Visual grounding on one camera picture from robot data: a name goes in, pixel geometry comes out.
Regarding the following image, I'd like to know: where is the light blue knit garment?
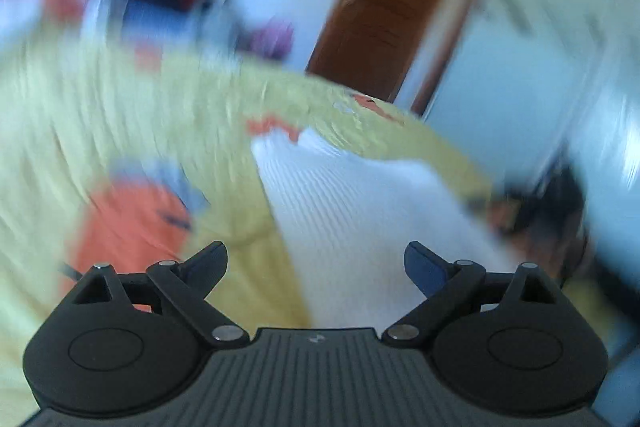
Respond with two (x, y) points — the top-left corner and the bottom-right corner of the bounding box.
(120, 0), (196, 42)

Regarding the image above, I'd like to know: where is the pink plastic bag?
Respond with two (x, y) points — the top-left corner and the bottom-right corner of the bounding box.
(247, 18), (297, 60)

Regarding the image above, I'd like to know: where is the yellow carrot print bedsheet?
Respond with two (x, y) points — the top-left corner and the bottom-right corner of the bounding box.
(0, 42), (611, 413)

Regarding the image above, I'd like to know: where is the white knit sweater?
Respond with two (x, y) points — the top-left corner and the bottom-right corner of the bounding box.
(249, 127), (523, 329)

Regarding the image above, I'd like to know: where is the brown wooden door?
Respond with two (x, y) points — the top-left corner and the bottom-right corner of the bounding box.
(305, 0), (493, 112)

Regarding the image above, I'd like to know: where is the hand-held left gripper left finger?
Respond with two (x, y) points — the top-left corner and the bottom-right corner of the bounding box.
(70, 241), (250, 349)

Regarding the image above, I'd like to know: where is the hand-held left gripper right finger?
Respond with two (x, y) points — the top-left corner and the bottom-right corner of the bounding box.
(381, 241), (568, 349)

